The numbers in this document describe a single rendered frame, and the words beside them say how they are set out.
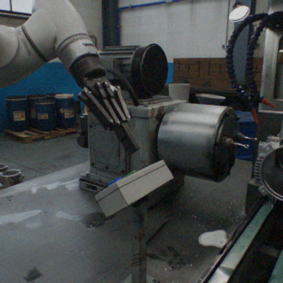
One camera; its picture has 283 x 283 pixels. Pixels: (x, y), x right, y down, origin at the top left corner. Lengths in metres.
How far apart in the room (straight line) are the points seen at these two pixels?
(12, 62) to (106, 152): 0.50
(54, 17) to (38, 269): 0.61
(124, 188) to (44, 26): 0.42
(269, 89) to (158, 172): 0.65
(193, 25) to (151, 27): 1.10
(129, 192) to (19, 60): 0.40
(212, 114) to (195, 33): 5.91
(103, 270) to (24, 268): 0.20
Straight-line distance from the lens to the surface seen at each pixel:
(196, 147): 0.92
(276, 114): 1.06
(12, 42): 0.75
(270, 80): 1.18
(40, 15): 0.78
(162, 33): 7.26
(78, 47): 0.72
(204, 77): 6.43
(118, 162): 1.07
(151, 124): 1.00
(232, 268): 0.64
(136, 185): 0.59
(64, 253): 0.88
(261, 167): 0.90
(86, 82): 0.70
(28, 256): 0.90
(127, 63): 1.07
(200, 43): 6.74
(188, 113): 0.97
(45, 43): 0.76
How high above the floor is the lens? 1.29
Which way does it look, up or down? 15 degrees down
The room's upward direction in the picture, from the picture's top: straight up
